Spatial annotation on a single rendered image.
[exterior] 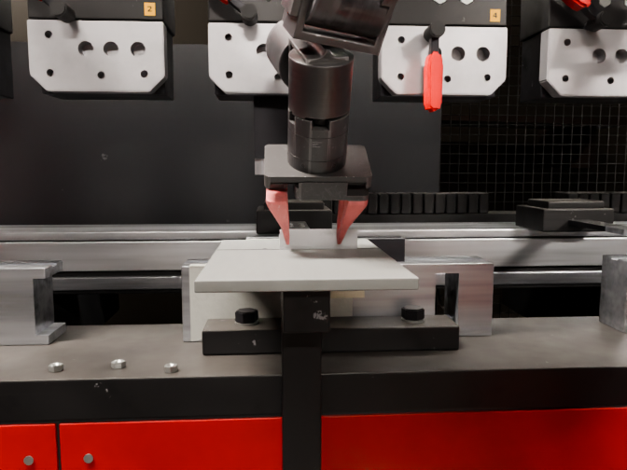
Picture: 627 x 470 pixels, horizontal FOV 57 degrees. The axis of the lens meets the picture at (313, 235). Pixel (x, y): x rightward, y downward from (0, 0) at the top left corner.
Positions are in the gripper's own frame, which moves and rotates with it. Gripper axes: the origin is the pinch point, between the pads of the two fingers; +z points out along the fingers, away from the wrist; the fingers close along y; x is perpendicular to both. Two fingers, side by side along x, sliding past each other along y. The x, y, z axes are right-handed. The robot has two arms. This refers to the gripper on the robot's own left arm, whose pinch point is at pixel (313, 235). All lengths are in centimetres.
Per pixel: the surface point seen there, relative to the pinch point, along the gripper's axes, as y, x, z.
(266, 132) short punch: 5.1, -15.0, -4.6
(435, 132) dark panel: -30, -61, 18
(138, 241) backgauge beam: 26.5, -27.2, 21.2
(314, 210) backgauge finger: -2.1, -25.8, 14.1
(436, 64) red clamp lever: -13.9, -12.5, -14.3
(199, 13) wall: 34, -185, 29
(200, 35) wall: 33, -181, 36
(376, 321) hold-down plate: -8.0, 0.4, 12.7
